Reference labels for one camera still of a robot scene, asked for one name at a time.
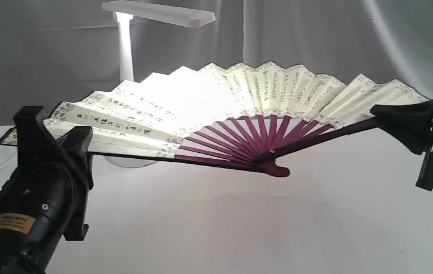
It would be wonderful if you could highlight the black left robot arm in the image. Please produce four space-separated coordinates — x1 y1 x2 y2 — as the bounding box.
0 106 93 274

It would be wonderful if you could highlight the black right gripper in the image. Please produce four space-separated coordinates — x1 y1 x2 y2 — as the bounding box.
370 100 433 191

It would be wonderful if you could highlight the grey backdrop curtain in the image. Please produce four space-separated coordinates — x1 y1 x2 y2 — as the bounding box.
0 0 433 125

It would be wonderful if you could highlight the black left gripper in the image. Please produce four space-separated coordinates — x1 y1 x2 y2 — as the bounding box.
0 106 93 267

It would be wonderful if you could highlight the paper folding fan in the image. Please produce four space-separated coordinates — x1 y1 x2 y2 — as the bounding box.
0 61 430 178

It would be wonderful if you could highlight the white desk lamp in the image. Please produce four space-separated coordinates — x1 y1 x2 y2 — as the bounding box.
101 0 216 169

